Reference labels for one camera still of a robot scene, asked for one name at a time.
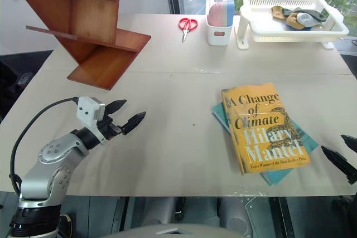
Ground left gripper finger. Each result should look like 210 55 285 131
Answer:
120 111 147 136
104 99 128 116

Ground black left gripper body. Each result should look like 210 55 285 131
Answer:
96 115 125 141

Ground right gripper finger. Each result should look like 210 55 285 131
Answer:
320 145 357 185
340 134 357 152

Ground teal book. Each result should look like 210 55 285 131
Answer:
210 101 320 187

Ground yellow hardcover book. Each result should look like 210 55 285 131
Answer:
220 82 312 176

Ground brown wooden bookshelf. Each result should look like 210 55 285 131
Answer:
4 0 152 91

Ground grey robot torso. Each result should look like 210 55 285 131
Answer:
102 222 253 238

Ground blue sock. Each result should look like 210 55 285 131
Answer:
285 23 313 31

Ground white storage box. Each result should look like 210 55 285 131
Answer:
205 0 234 47

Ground white plastic basket rack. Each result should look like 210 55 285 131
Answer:
234 0 350 51

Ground grey sock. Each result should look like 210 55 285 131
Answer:
296 12 322 28

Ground yellow brown sock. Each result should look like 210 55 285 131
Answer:
286 12 306 30

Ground dark green sock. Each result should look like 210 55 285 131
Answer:
282 7 330 23

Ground pink plate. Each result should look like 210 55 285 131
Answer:
208 3 228 27

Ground blue plate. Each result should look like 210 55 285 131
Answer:
225 0 235 27

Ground mustard sock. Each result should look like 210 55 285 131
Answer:
271 6 286 21

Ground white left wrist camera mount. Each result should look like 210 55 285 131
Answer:
76 96 107 145

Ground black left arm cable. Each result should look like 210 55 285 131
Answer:
9 97 80 196

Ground red handled scissors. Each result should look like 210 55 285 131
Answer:
178 17 199 43

